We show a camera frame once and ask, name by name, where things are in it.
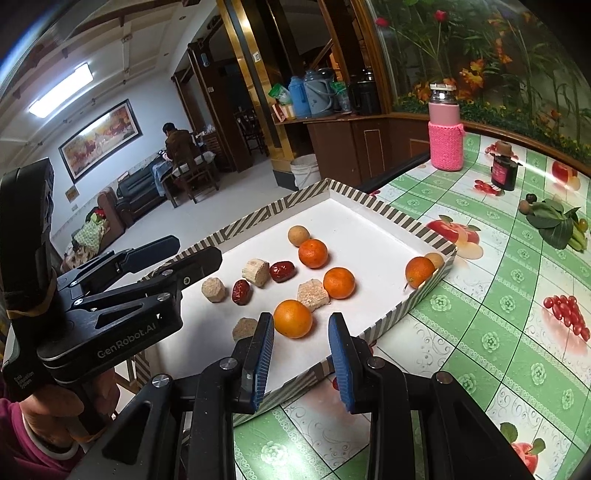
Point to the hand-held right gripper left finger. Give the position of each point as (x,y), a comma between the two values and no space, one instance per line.
(262,360)

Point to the green patterned cloth pile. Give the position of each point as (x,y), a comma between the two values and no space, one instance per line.
(87,230)

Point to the grey-blue thermos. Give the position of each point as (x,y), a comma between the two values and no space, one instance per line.
(321,92)

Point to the white bucket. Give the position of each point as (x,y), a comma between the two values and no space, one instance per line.
(305,170)

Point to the bottle with pink knit sleeve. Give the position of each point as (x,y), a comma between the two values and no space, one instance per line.
(444,134)

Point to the person's left hand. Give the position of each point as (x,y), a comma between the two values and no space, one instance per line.
(51,415)

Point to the green plastic bag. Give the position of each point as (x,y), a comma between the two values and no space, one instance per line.
(340,94)

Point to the brown armchair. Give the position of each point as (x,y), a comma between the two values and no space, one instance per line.
(111,212)

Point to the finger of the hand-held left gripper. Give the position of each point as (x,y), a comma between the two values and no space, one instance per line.
(147,251)
(203,261)

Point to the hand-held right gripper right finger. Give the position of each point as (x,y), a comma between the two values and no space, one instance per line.
(341,364)

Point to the dark wooden chair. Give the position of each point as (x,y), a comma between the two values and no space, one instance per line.
(249,131)

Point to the orange with stem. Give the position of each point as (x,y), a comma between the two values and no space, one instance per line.
(419,271)

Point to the green leaves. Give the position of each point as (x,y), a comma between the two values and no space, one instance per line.
(554,221)

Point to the wooden cabinet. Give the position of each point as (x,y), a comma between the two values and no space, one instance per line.
(351,143)

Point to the framed wall painting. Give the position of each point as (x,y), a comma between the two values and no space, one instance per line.
(99,138)

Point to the dark jar with pink label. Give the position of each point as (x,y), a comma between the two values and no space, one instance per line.
(503,168)

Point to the black leather sofa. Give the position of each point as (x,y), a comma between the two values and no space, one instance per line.
(136,191)

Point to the person's left forearm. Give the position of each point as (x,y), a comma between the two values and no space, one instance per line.
(23,452)

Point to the black kettle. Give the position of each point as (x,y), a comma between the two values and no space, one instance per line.
(364,94)

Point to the red date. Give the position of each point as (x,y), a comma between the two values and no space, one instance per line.
(240,291)
(282,271)

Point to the beige rice cake chunk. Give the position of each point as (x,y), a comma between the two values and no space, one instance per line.
(314,295)
(244,328)
(255,272)
(214,290)

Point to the red and white box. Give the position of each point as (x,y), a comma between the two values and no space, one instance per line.
(285,112)

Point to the green fruit-print tablecloth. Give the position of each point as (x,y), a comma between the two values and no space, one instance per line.
(461,369)

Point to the small brown longan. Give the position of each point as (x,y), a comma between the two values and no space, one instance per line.
(525,206)

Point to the green snack bag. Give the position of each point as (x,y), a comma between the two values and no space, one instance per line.
(280,93)

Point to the blue thermos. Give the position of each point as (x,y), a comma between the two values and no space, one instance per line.
(298,97)

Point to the striped-rim white box tray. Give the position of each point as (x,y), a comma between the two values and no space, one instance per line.
(369,230)

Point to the ceiling light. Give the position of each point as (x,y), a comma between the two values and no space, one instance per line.
(60,90)

